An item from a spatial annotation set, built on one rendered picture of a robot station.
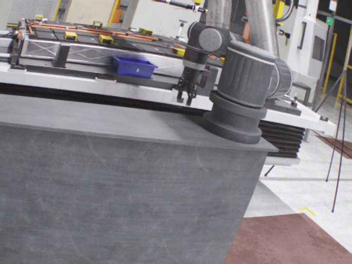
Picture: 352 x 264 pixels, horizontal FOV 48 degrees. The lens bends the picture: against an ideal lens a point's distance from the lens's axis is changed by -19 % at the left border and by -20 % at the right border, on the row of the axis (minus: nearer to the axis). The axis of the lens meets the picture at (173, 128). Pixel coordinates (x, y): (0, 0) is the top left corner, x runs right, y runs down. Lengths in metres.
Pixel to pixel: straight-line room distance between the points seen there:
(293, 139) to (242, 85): 1.93
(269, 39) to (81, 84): 1.01
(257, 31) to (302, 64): 3.86
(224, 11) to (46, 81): 1.01
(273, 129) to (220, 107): 1.71
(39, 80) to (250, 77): 1.13
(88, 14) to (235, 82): 5.89
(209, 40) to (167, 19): 5.97
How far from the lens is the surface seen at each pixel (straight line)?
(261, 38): 1.98
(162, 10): 7.75
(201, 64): 2.09
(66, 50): 2.37
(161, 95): 2.54
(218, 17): 1.85
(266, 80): 1.74
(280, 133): 3.48
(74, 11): 7.39
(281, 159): 3.56
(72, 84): 2.38
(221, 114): 1.74
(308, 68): 5.80
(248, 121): 1.74
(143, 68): 2.53
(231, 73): 1.71
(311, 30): 5.81
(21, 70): 2.31
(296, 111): 3.13
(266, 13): 2.00
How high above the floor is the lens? 1.35
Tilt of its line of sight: 16 degrees down
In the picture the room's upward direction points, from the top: 16 degrees clockwise
